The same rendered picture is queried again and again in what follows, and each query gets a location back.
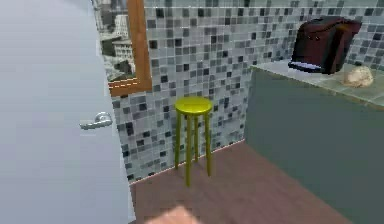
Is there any grey green kitchen counter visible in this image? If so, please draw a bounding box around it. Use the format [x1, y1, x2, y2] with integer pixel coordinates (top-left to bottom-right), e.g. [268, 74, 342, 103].
[244, 59, 384, 224]

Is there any dark red toaster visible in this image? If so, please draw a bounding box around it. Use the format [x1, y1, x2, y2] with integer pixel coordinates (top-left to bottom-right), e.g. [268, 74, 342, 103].
[287, 15, 363, 76]

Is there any beige bread loaf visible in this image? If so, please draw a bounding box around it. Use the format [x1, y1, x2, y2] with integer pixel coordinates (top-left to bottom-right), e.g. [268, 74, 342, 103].
[342, 64, 375, 89]

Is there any white room door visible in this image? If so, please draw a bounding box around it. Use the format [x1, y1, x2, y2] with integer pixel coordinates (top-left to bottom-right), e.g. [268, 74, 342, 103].
[0, 0, 137, 224]

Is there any silver door handle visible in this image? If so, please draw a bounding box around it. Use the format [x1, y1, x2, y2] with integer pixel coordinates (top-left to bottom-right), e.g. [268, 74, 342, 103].
[79, 111, 114, 131]

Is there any yellow round stool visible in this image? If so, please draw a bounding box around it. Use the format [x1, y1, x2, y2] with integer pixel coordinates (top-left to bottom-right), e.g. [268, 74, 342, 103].
[173, 95, 214, 188]

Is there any wood framed city picture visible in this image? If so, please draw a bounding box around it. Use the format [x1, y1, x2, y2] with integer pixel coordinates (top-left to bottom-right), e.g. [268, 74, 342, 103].
[90, 0, 153, 98]

